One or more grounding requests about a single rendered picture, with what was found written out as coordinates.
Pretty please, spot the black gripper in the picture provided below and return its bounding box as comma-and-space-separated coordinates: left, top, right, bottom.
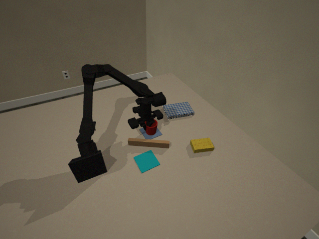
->
128, 108, 163, 130

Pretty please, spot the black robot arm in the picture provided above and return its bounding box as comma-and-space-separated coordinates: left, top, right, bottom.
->
76, 64, 166, 158

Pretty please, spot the blue checkered towel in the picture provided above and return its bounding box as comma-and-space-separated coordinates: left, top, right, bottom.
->
163, 102, 194, 120

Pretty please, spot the yellow sponge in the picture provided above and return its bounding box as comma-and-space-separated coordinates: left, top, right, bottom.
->
190, 138, 214, 153

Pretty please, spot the red cup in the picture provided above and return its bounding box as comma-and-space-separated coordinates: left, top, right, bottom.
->
145, 120, 158, 135

